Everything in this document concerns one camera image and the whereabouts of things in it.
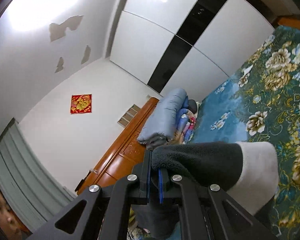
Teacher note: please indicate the light blue grey folded quilt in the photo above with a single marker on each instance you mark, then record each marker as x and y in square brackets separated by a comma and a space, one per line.
[161, 126]

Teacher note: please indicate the person's face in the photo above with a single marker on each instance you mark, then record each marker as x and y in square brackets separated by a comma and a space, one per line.
[8, 224]

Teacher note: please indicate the colourful floral folded quilt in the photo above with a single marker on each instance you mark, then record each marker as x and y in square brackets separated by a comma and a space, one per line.
[185, 123]

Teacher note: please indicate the dark round pillow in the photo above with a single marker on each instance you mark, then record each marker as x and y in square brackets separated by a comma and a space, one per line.
[192, 106]

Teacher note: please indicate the blue floral bed blanket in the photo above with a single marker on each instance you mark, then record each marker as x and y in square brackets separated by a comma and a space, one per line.
[261, 103]

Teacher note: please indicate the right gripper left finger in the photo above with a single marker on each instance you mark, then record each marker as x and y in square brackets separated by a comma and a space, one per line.
[101, 212]

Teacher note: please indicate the red fu wall decoration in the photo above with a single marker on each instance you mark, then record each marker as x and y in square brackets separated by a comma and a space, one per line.
[81, 104]

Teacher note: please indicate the grey green curtain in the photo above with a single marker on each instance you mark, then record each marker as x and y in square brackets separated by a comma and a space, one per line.
[30, 190]

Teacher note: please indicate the orange wooden headboard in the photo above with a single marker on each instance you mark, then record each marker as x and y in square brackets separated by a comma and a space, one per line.
[123, 154]

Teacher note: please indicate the white and black wardrobe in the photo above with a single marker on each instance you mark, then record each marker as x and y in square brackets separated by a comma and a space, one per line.
[192, 44]

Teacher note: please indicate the black and white fleece garment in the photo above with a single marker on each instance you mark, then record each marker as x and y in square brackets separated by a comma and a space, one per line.
[247, 171]

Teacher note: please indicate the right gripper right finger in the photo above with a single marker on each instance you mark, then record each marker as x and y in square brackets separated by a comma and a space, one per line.
[208, 212]

